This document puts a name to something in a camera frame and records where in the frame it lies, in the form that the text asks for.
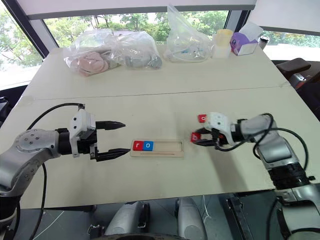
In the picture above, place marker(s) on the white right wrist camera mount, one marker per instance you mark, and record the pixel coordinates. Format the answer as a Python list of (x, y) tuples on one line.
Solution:
[(218, 122)]

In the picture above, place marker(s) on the red letter block o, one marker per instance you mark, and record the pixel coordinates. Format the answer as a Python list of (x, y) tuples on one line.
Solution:
[(202, 118)]

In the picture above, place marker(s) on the black metal bar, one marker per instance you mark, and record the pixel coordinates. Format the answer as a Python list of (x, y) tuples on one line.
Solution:
[(237, 217)]

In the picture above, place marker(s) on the red letter block r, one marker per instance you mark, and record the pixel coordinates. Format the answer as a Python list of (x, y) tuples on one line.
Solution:
[(138, 146)]

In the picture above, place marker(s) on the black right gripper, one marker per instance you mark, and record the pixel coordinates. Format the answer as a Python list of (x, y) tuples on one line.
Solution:
[(218, 140)]

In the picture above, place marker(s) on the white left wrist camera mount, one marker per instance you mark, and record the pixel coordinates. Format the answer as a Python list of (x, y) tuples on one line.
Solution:
[(81, 120)]

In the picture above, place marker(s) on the red letter block b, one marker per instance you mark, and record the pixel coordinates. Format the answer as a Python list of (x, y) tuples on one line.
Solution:
[(195, 137)]

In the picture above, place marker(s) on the purple tissue box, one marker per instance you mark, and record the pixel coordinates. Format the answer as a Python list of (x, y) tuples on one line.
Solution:
[(243, 43)]

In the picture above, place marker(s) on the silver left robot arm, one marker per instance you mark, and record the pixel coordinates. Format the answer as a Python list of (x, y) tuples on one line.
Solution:
[(30, 142)]

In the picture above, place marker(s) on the grey rounded housing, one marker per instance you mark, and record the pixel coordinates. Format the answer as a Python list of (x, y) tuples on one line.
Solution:
[(190, 217), (125, 220)]

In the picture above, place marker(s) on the wooden letter tray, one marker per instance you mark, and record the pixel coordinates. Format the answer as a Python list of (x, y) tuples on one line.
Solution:
[(165, 151)]

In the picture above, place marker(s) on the yellow and white cup stack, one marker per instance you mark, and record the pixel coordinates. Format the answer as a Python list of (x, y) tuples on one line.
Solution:
[(222, 43)]

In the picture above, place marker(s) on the blue letter block o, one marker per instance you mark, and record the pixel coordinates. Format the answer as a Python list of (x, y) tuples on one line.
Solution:
[(148, 146)]

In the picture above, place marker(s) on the dark drink can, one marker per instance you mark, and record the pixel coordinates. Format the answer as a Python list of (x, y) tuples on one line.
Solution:
[(263, 42)]

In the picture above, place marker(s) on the dark object beside table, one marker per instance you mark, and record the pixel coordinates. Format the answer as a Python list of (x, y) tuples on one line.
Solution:
[(3, 110)]

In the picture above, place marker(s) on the plastic bag with pink items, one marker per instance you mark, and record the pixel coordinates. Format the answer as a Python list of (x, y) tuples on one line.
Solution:
[(100, 57)]

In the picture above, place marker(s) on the clear plastic bag with parts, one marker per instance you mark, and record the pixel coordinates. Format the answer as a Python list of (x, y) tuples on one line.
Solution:
[(187, 42)]

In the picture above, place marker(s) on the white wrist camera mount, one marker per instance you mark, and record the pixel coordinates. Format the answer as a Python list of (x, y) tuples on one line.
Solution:
[(81, 120), (218, 122)]

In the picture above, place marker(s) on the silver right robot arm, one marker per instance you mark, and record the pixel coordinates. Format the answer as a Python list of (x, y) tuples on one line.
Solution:
[(272, 147)]

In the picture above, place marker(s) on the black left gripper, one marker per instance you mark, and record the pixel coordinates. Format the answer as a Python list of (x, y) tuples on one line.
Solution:
[(86, 145)]

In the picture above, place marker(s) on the dark brown chair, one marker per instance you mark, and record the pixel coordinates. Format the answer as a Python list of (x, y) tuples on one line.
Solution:
[(297, 72)]

